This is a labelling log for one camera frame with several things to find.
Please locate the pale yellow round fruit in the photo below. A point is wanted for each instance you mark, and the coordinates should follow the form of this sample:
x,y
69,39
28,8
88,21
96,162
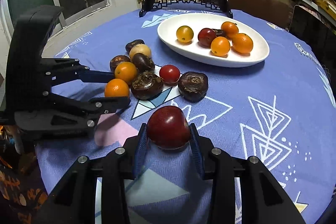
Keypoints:
x,y
140,48

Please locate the red cherry tomato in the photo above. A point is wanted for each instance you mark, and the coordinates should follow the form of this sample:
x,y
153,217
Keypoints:
x,y
170,74

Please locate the dark chestnut pile middle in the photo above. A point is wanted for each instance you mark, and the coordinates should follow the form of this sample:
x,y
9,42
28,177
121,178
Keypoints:
x,y
143,63

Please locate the yellow tomato on plate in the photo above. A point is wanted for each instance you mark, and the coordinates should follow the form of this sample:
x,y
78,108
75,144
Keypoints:
x,y
184,34

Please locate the dark red plum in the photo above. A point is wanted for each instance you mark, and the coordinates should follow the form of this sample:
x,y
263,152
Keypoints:
x,y
168,128

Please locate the large dark water chestnut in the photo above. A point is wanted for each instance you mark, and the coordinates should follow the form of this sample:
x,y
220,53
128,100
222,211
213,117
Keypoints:
x,y
147,85

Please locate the orange kumquat plate right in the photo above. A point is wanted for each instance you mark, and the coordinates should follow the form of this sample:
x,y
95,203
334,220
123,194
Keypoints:
x,y
242,43

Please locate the dark chestnut on plate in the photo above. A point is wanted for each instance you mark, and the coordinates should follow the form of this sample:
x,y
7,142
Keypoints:
x,y
219,32

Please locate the dark chestnut pile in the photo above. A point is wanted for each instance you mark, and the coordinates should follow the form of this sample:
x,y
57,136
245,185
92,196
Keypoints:
x,y
132,44
143,63

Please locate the orange kumquat plate front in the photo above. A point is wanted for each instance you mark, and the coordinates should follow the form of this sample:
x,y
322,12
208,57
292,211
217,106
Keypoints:
x,y
220,46

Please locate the orange kumquat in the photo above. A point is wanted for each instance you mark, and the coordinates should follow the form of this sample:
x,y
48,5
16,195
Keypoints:
x,y
126,71
116,88

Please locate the orange kumquat plate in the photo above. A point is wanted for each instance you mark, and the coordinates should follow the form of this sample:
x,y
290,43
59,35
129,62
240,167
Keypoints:
x,y
242,43
220,46
230,29

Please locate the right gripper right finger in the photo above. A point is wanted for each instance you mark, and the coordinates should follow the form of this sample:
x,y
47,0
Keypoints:
x,y
263,200

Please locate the orange kumquat in pile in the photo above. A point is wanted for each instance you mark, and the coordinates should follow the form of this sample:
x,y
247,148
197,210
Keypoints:
x,y
126,71

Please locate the red plum on plate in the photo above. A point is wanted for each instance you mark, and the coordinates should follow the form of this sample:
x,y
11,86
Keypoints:
x,y
206,36

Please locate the orange kumquat plate back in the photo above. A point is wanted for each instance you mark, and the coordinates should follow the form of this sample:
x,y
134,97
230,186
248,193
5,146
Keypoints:
x,y
230,29

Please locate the white oval plate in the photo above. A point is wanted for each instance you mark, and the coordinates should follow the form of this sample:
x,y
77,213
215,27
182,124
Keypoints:
x,y
193,50

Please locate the blue patterned tablecloth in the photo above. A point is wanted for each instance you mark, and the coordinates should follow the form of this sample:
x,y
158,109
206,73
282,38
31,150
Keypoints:
x,y
281,110

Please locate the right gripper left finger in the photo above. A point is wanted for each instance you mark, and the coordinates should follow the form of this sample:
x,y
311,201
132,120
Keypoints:
x,y
73,198

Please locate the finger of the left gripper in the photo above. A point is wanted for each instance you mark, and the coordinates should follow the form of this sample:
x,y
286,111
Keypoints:
x,y
97,76
86,111

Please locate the brown cardboard panel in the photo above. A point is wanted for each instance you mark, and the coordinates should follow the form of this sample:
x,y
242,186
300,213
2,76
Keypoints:
x,y
278,12

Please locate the small dark chestnut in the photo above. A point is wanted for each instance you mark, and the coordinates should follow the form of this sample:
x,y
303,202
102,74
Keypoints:
x,y
118,60

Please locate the dark chestnut pile top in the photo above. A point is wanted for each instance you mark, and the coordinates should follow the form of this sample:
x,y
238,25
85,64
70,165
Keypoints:
x,y
132,44

